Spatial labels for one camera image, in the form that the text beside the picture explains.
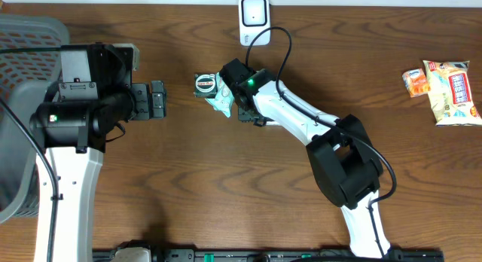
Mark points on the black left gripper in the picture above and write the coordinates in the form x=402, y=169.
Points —
x=141, y=94

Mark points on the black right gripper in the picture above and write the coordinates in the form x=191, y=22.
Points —
x=243, y=118

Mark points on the green tissue pack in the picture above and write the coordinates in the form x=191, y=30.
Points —
x=223, y=99

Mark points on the round black red tin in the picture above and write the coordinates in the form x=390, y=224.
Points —
x=205, y=85

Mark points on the small orange box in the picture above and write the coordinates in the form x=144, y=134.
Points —
x=416, y=82

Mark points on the yellow wet wipes pack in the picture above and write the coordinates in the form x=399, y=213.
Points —
x=450, y=94

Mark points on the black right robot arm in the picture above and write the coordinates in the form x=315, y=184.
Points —
x=344, y=165

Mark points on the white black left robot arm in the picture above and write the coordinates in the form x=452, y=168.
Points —
x=72, y=135

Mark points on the white barcode scanner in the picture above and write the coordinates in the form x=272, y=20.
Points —
x=254, y=17

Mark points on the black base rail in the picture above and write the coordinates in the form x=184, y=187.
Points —
x=189, y=255

